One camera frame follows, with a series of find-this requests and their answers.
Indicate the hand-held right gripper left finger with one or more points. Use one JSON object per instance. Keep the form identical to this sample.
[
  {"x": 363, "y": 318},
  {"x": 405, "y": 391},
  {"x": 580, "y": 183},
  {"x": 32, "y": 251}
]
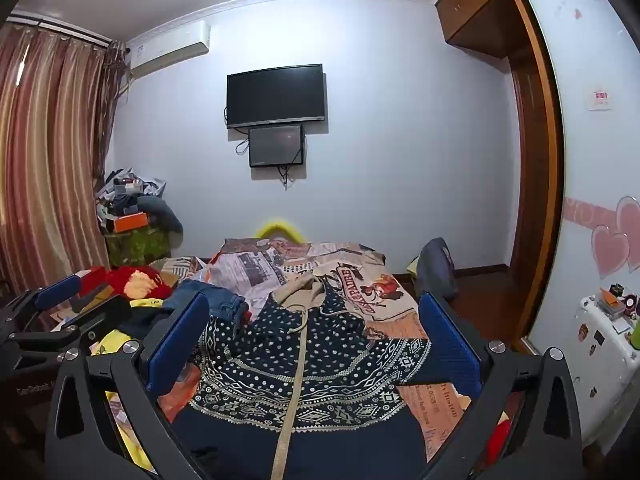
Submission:
[{"x": 177, "y": 345}]

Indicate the yellow curved cushion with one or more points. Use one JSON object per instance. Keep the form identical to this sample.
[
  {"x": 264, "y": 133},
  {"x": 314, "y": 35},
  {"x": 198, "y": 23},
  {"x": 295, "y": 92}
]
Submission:
[{"x": 280, "y": 227}]

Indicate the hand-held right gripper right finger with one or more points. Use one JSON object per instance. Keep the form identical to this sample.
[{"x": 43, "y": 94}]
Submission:
[{"x": 450, "y": 345}]

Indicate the pink heart sticker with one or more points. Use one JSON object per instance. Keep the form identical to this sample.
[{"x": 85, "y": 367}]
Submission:
[{"x": 610, "y": 250}]

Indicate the yellow cloth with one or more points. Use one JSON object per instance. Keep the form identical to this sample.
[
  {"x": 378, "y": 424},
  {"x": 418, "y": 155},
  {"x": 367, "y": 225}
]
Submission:
[{"x": 107, "y": 345}]

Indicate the large black television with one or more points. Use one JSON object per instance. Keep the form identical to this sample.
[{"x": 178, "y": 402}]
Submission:
[{"x": 275, "y": 95}]

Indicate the grey blue backpack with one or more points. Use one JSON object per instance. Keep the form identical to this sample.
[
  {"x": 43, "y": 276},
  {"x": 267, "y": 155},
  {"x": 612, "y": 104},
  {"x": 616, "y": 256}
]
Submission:
[{"x": 437, "y": 265}]

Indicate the navy patterned hoodie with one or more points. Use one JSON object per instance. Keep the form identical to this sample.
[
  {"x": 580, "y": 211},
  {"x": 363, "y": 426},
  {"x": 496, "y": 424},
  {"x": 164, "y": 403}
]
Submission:
[{"x": 280, "y": 360}]

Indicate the white air conditioner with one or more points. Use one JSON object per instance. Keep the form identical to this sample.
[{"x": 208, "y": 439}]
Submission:
[{"x": 170, "y": 47}]

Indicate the small black monitor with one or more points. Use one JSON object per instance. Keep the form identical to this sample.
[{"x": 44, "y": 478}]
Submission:
[{"x": 276, "y": 146}]

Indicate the white wardrobe sliding door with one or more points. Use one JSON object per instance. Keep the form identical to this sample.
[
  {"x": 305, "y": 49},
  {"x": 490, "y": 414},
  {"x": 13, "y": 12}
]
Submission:
[{"x": 585, "y": 160}]

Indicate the blue jeans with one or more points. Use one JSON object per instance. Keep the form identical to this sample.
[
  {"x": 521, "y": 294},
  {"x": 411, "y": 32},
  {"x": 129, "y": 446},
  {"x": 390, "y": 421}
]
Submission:
[{"x": 220, "y": 300}]

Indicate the printed blanket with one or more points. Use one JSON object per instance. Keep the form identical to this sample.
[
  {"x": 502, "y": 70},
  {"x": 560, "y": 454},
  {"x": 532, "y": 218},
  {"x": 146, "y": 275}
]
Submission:
[{"x": 360, "y": 280}]

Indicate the striped brown curtain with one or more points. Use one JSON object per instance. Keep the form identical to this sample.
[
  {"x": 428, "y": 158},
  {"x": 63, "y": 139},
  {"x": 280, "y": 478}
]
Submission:
[{"x": 45, "y": 135}]

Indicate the wooden overhead cabinet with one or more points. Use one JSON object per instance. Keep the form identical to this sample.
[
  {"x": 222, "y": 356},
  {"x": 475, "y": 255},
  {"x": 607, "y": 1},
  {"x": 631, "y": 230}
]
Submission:
[{"x": 475, "y": 5}]

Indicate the grey pillow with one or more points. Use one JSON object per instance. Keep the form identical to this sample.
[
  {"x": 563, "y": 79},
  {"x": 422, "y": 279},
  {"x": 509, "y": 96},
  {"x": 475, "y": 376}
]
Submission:
[{"x": 162, "y": 212}]

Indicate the wooden door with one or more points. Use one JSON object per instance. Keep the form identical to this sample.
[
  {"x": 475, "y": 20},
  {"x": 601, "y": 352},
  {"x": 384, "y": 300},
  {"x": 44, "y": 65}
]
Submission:
[{"x": 525, "y": 185}]

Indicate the yellow paper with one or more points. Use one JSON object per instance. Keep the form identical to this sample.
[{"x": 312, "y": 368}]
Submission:
[{"x": 414, "y": 266}]

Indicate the green cup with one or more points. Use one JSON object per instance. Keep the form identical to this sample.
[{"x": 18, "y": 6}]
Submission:
[{"x": 636, "y": 334}]

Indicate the pile of clutter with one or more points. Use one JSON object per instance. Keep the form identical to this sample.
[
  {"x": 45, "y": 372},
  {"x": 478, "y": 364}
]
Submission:
[{"x": 122, "y": 187}]

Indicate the small paper label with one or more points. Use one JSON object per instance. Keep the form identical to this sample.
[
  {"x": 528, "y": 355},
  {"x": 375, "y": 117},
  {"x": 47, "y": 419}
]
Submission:
[{"x": 600, "y": 99}]

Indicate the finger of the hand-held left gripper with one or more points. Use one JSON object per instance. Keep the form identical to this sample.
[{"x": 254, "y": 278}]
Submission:
[
  {"x": 57, "y": 291},
  {"x": 102, "y": 315}
]

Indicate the white sticker-covered cabinet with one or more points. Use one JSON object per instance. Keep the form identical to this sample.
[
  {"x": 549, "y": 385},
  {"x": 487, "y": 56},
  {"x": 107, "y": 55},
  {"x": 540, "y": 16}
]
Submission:
[{"x": 595, "y": 370}]

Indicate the orange box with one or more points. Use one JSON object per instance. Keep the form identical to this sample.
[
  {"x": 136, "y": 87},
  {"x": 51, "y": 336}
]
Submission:
[{"x": 131, "y": 222}]

